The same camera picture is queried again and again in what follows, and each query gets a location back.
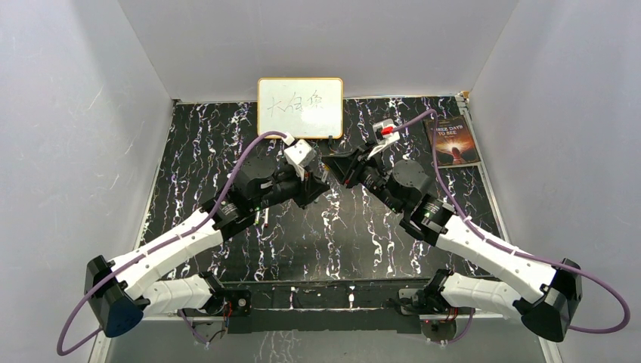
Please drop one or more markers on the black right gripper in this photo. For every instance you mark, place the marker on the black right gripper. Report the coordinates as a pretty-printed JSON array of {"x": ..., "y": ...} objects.
[{"x": 349, "y": 167}]

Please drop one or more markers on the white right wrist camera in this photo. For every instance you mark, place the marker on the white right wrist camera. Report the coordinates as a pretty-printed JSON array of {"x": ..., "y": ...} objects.
[{"x": 385, "y": 136}]

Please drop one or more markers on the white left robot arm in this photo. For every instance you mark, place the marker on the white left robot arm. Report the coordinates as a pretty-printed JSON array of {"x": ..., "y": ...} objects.
[{"x": 123, "y": 290}]

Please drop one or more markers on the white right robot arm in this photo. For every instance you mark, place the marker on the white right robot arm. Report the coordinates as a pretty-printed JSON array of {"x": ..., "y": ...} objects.
[{"x": 543, "y": 297}]

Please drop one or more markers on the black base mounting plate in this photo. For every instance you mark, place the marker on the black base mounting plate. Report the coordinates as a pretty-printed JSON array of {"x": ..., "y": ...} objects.
[{"x": 397, "y": 305}]

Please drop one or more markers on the white dry-erase board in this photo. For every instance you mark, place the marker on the white dry-erase board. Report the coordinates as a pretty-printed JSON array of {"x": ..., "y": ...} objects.
[{"x": 309, "y": 108}]

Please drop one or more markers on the dark Three Days book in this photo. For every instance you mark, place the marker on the dark Three Days book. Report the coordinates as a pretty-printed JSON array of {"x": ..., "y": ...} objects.
[{"x": 455, "y": 145}]

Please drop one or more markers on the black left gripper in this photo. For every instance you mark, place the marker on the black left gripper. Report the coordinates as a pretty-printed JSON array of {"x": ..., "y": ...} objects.
[{"x": 308, "y": 189}]

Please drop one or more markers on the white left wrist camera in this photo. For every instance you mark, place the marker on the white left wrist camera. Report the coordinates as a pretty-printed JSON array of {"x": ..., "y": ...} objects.
[{"x": 299, "y": 155}]

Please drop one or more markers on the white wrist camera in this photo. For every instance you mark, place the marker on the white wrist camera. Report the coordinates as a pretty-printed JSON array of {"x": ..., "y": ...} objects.
[
  {"x": 385, "y": 136},
  {"x": 299, "y": 155}
]

